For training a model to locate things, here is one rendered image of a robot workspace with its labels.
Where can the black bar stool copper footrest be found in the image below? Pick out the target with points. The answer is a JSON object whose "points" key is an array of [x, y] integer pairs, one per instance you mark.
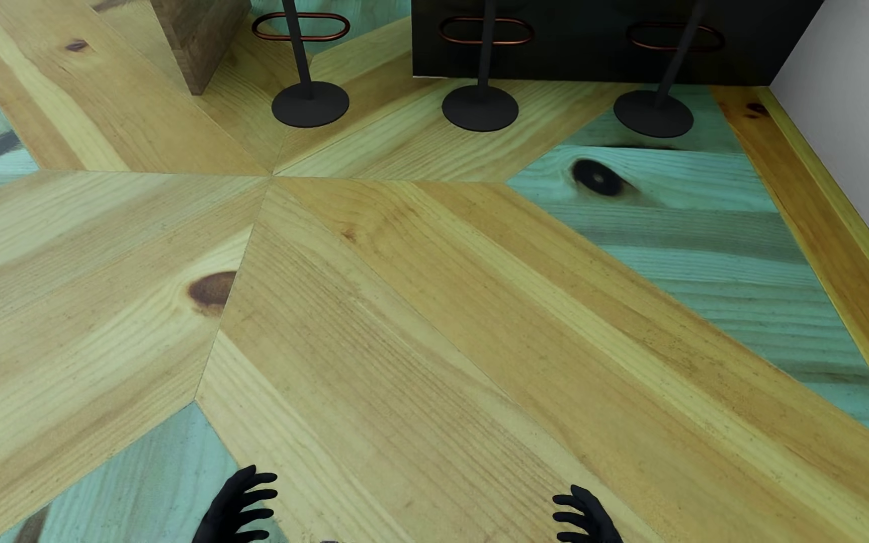
{"points": [[657, 105], [306, 90], [481, 98]]}

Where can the dark kitchen island counter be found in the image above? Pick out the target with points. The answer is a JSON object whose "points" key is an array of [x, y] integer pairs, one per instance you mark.
{"points": [[600, 38]]}

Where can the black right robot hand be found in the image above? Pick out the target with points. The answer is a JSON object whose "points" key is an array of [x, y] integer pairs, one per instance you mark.
{"points": [[591, 519]]}

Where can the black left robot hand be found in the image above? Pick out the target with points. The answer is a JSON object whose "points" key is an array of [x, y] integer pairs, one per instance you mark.
{"points": [[232, 507]]}

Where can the wooden block furniture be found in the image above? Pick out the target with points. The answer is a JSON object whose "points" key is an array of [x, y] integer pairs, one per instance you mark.
{"points": [[201, 38]]}

